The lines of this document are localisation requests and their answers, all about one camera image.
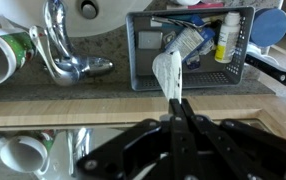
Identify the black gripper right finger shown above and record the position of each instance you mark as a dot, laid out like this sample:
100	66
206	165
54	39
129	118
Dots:
199	140

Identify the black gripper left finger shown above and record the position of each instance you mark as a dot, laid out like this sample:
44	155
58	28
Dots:
176	133

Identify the white squeeze tube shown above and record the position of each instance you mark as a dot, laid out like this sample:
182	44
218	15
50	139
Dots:
169	73

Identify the gray plastic tray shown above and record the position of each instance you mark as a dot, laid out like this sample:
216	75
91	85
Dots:
196	81

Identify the blue white tube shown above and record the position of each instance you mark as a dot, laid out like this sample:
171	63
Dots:
186	41

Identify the small gray square packet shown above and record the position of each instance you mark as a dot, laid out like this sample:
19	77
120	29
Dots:
149	40

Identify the white bottle yellow label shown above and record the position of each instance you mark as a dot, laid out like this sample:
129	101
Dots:
228	36

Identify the silver razor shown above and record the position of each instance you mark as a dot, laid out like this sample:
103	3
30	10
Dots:
179	21

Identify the chrome faucet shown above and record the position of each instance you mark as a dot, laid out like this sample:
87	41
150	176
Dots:
69	66

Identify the white oval sink basin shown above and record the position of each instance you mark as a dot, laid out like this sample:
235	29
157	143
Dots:
123	13

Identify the blue round lid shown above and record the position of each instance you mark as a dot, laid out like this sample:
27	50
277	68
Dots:
269	27

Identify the chrome sink drain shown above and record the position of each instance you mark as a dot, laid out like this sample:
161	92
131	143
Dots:
89	10

